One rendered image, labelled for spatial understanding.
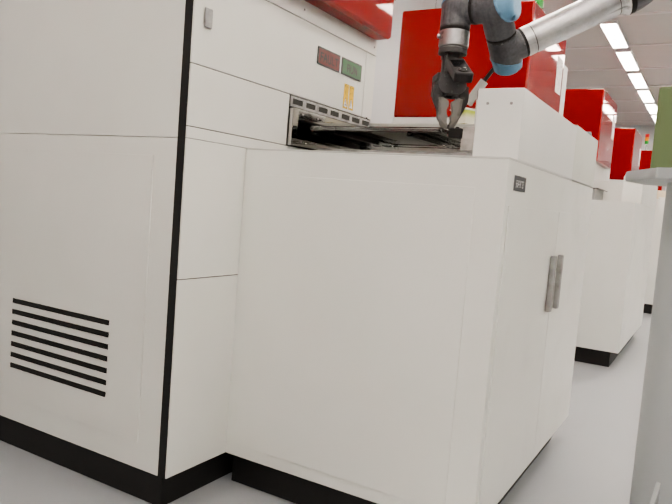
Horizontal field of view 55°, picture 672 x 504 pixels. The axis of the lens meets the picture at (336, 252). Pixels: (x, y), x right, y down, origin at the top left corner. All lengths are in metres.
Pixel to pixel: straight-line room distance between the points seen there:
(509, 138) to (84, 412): 1.15
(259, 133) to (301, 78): 0.23
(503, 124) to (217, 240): 0.67
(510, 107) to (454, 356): 0.50
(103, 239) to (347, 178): 0.58
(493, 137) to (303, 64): 0.62
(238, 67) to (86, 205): 0.48
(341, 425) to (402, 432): 0.15
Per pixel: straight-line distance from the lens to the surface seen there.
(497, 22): 1.71
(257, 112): 1.60
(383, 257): 1.36
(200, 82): 1.45
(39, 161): 1.77
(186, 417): 1.53
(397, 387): 1.38
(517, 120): 1.34
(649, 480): 1.49
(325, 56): 1.86
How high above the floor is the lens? 0.71
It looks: 4 degrees down
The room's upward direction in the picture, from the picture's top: 5 degrees clockwise
